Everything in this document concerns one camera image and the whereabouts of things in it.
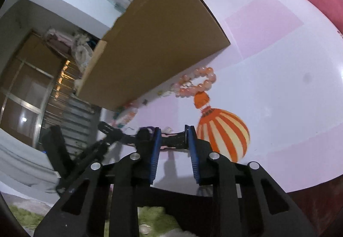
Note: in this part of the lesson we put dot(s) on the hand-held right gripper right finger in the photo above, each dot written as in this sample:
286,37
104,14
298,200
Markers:
193,158

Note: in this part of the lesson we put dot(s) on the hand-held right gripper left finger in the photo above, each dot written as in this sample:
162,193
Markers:
155,158

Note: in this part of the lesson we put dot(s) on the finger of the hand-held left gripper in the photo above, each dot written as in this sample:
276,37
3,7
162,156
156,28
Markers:
109,129
174,142

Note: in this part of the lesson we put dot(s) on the brown cardboard box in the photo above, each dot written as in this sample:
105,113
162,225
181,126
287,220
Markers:
152,44

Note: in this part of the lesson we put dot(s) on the grey cloth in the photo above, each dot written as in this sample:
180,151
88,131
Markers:
24,167

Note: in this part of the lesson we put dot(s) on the metal window grille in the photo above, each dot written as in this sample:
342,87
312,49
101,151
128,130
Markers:
67,108

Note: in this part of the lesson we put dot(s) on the metal framed window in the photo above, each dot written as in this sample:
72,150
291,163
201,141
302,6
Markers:
24,87

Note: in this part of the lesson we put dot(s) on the green shaggy rug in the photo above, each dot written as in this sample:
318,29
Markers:
29,215

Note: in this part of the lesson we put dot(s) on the pile of clothes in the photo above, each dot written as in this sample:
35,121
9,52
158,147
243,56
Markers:
80,49

